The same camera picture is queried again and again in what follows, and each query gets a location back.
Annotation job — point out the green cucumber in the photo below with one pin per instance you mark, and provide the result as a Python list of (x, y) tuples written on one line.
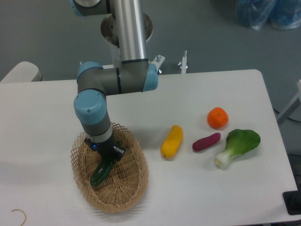
[(103, 169)]

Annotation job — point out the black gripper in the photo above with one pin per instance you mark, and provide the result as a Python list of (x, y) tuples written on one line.
[(105, 148)]

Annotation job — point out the blue plastic bag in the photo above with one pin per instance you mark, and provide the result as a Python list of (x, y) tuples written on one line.
[(282, 14)]

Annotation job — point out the white metal frame bracket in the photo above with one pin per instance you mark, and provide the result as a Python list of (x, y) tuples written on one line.
[(182, 65)]

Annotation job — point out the purple sweet potato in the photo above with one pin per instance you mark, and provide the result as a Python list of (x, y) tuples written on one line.
[(206, 142)]

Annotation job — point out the orange tangerine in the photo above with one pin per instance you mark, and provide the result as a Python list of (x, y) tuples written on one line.
[(217, 118)]

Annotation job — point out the black device at edge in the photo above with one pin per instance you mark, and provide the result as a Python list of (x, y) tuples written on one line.
[(292, 201)]

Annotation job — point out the green bok choy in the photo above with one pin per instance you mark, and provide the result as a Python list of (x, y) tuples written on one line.
[(238, 142)]

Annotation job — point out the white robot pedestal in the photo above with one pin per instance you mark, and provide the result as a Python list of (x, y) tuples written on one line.
[(109, 33)]

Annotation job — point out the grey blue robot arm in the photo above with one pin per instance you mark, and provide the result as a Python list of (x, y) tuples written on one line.
[(135, 73)]

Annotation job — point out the woven wicker basket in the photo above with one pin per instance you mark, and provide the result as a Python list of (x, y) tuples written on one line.
[(125, 184)]

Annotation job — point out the white chair armrest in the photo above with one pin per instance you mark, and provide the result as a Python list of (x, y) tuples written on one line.
[(23, 72)]

